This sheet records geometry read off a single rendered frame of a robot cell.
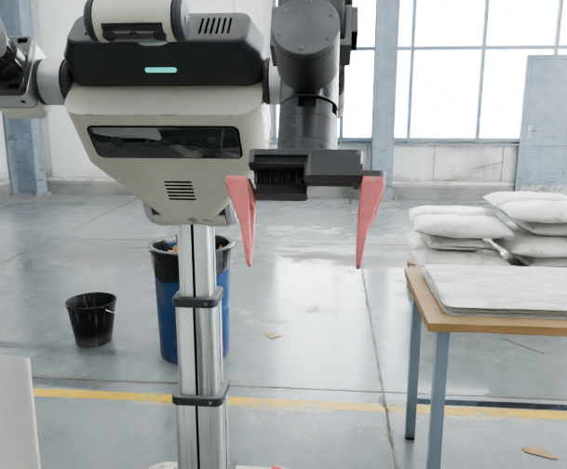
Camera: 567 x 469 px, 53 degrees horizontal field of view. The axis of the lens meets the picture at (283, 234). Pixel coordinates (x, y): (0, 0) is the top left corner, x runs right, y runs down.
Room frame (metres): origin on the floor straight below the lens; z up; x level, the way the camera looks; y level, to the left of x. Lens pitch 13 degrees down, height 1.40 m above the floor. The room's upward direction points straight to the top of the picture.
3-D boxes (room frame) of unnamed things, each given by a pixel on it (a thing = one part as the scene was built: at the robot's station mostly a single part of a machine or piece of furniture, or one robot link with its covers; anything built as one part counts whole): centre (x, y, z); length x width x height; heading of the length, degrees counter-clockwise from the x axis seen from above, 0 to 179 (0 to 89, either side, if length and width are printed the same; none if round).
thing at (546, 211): (3.83, -1.85, 0.68); 0.66 x 0.42 x 0.13; 83
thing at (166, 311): (3.07, 0.51, 0.32); 0.51 x 0.48 x 0.65; 175
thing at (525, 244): (3.86, -1.86, 0.45); 0.66 x 0.42 x 0.13; 90
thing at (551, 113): (8.35, -3.96, 1.05); 1.00 x 0.10 x 2.10; 85
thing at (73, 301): (3.22, 1.15, 0.13); 0.30 x 0.30 x 0.26
